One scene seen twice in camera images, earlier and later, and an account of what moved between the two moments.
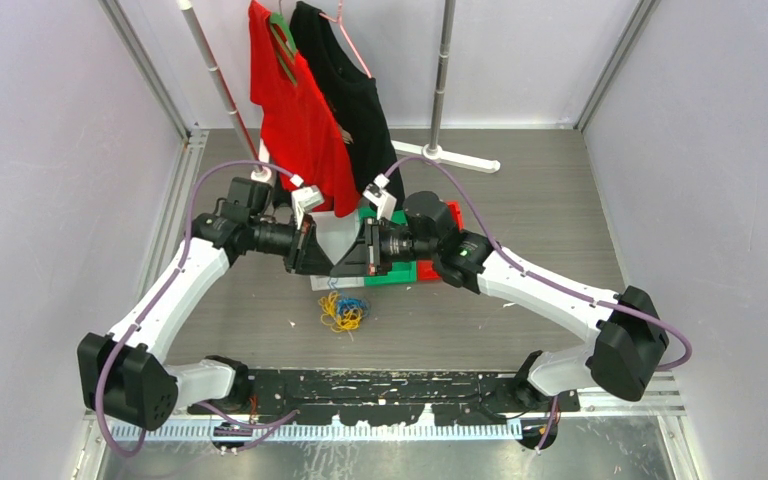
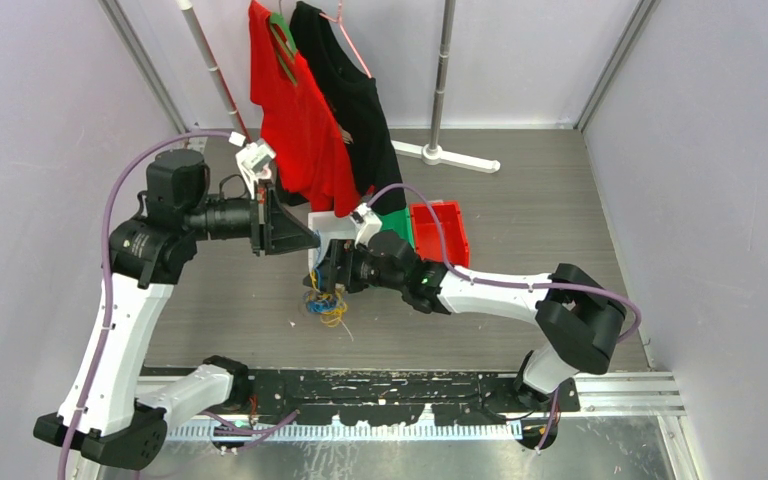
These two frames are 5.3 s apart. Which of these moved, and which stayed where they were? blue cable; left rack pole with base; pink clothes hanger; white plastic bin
Moved: blue cable
Stayed: left rack pole with base; white plastic bin; pink clothes hanger
